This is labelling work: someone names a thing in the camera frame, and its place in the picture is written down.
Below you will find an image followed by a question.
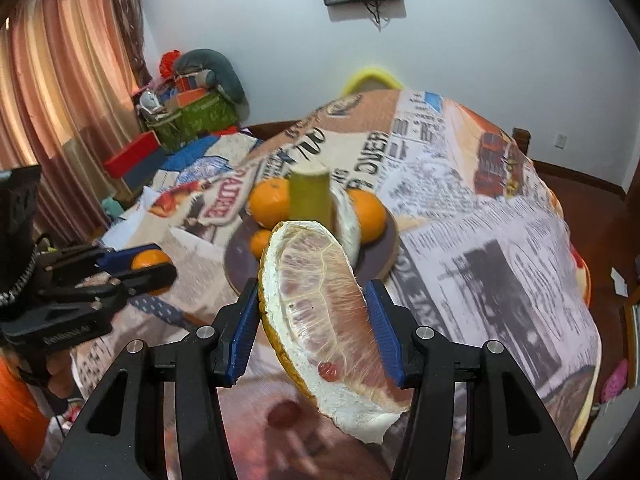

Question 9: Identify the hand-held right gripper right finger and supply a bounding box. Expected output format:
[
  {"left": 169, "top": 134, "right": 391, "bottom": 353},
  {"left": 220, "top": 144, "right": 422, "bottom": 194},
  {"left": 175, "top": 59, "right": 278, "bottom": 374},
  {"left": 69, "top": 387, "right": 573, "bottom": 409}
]
[{"left": 362, "top": 280, "right": 578, "bottom": 480}]

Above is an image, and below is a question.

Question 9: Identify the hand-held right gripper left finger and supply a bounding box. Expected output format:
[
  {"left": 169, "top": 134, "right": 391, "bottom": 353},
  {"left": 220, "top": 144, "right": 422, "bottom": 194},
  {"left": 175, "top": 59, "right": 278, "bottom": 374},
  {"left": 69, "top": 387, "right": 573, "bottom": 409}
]
[{"left": 47, "top": 280, "right": 261, "bottom": 480}]

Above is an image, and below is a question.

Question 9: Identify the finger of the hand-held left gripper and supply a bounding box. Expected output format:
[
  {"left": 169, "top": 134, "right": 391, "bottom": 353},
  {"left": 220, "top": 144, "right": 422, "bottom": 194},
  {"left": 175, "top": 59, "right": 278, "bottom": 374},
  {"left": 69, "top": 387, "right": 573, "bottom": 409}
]
[
  {"left": 50, "top": 263, "right": 178, "bottom": 308},
  {"left": 40, "top": 243, "right": 162, "bottom": 273}
]

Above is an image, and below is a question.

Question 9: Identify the small orange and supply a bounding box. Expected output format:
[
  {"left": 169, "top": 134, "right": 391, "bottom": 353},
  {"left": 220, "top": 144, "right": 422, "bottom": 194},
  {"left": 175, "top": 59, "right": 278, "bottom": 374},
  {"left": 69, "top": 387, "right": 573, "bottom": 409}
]
[
  {"left": 249, "top": 229, "right": 273, "bottom": 261},
  {"left": 131, "top": 250, "right": 173, "bottom": 296}
]

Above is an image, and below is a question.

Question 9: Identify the pomelo slice with rind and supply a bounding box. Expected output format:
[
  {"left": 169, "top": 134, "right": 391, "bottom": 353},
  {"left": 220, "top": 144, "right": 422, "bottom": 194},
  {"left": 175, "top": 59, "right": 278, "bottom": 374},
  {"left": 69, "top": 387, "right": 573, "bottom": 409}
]
[{"left": 257, "top": 220, "right": 413, "bottom": 446}]

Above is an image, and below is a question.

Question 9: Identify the purple plate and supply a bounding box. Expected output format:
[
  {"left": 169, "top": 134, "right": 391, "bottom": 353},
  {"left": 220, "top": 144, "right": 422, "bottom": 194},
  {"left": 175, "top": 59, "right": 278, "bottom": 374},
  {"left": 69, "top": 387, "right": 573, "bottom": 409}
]
[{"left": 223, "top": 195, "right": 401, "bottom": 296}]

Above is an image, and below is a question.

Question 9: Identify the peeled pomelo segment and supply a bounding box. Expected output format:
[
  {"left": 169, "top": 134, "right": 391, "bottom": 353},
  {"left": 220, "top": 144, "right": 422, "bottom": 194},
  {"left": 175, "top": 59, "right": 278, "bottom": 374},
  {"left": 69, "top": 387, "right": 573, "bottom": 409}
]
[{"left": 327, "top": 185, "right": 362, "bottom": 268}]

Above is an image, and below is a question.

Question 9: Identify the large orange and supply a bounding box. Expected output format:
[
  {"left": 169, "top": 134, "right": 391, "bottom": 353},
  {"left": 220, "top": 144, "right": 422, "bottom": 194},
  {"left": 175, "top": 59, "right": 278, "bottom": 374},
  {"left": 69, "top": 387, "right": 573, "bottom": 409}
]
[
  {"left": 347, "top": 187, "right": 388, "bottom": 245},
  {"left": 247, "top": 178, "right": 292, "bottom": 228}
]

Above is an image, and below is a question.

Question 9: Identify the person's left hand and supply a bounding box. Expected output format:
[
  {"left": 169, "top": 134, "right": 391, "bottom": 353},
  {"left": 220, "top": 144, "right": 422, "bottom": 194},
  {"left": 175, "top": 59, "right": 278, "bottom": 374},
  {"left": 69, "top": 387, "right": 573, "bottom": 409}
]
[{"left": 50, "top": 347, "right": 76, "bottom": 401}]

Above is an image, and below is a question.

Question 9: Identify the red and blue box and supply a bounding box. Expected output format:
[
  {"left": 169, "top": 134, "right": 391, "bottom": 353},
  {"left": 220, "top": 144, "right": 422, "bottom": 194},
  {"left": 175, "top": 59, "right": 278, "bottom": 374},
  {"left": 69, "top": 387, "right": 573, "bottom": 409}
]
[{"left": 104, "top": 131, "right": 168, "bottom": 181}]

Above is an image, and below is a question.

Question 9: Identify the printed blanket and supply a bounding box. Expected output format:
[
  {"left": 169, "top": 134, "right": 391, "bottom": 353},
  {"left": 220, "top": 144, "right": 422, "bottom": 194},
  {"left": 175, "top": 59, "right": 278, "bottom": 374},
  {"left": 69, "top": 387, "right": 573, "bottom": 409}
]
[{"left": 70, "top": 87, "right": 603, "bottom": 480}]

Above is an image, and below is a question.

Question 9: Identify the white toy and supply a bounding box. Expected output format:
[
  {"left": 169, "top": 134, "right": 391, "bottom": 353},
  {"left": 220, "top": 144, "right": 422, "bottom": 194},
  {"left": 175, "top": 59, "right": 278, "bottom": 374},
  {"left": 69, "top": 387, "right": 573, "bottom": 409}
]
[{"left": 137, "top": 91, "right": 162, "bottom": 117}]

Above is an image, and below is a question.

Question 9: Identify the green storage basket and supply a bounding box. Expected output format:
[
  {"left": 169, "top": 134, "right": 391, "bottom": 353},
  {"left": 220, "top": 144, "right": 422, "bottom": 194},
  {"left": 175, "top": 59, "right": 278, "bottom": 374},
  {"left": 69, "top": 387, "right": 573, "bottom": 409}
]
[{"left": 150, "top": 92, "right": 238, "bottom": 153}]

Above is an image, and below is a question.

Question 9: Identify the striped orange curtain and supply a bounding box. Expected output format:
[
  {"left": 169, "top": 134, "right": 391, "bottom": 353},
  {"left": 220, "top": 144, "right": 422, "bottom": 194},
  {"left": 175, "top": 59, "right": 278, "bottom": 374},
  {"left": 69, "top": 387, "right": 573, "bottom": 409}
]
[{"left": 0, "top": 0, "right": 146, "bottom": 241}]

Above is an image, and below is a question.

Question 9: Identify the red plastic bag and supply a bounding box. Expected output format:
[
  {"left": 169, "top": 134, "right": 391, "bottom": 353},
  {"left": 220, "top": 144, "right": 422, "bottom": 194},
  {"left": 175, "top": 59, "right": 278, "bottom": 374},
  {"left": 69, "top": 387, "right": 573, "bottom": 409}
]
[{"left": 159, "top": 50, "right": 182, "bottom": 78}]

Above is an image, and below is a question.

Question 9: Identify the grey pillow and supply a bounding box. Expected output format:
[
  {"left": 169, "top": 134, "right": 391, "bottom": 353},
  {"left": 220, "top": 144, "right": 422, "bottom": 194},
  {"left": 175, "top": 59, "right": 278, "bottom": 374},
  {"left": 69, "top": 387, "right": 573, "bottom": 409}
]
[{"left": 172, "top": 49, "right": 247, "bottom": 107}]

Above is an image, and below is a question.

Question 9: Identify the brown curtain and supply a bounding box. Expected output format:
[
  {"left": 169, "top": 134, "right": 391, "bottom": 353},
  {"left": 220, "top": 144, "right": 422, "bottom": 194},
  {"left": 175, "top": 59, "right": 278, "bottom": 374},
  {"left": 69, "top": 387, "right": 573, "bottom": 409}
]
[{"left": 112, "top": 0, "right": 153, "bottom": 91}]

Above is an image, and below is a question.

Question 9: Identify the pink slipper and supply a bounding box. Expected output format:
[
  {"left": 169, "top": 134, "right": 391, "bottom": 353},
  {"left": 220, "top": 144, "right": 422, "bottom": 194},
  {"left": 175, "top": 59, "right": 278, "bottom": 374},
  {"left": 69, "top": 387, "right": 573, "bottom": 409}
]
[{"left": 602, "top": 358, "right": 628, "bottom": 403}]

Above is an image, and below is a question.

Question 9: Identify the black monitor cable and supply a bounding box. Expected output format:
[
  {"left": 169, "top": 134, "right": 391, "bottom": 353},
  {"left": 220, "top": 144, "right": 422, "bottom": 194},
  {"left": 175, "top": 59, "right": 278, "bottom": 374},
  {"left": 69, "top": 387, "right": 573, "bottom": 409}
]
[{"left": 365, "top": 0, "right": 392, "bottom": 32}]

